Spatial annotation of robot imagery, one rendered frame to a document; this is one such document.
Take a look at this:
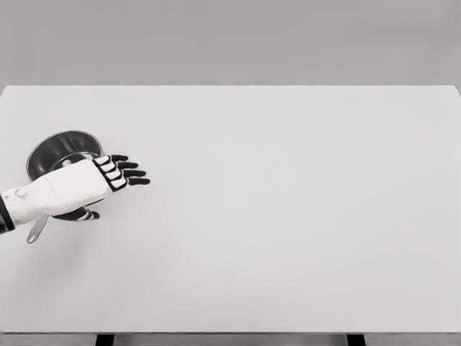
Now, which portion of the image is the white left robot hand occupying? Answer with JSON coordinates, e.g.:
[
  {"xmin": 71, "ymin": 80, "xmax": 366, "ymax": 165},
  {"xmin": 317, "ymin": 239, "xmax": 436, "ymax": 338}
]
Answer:
[{"xmin": 42, "ymin": 154, "xmax": 151, "ymax": 222}]

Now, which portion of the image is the steel pot with long handle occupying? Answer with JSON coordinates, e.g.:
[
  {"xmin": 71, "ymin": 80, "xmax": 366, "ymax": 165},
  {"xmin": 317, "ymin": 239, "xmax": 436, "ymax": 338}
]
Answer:
[{"xmin": 25, "ymin": 130, "xmax": 106, "ymax": 245}]

